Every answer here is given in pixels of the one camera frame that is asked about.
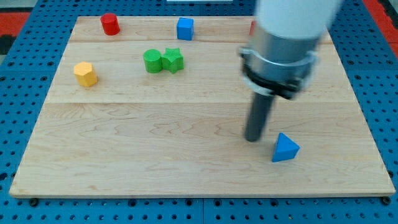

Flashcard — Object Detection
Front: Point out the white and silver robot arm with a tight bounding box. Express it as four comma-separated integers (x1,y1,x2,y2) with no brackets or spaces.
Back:
239,0,343,142

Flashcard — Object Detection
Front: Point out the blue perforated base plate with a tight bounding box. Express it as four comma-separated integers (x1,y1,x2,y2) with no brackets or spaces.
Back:
1,0,397,223

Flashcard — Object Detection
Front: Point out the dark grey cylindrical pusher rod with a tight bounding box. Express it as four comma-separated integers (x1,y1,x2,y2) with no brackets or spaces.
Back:
244,93,275,142

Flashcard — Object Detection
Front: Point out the red block behind arm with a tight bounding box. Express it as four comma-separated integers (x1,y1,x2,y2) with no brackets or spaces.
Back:
249,21,256,35

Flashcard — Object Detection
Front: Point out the green star block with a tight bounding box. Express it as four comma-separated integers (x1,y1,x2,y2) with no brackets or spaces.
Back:
161,48,184,73

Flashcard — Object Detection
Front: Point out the green cylinder block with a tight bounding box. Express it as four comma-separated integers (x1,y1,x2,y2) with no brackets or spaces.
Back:
143,49,162,73

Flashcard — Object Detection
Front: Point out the yellow hexagon block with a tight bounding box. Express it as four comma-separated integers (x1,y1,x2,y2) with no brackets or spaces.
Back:
73,62,98,87

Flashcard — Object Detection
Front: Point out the blue cube block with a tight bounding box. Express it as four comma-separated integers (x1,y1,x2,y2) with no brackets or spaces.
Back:
177,17,194,40

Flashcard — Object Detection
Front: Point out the blue triangle block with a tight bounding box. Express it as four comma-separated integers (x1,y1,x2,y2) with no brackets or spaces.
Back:
272,133,300,162

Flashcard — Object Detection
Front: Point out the light wooden board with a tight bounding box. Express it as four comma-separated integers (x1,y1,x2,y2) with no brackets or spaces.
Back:
9,16,396,198

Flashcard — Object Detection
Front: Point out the red cylinder block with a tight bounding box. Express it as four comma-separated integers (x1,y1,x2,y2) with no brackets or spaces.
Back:
100,13,121,35

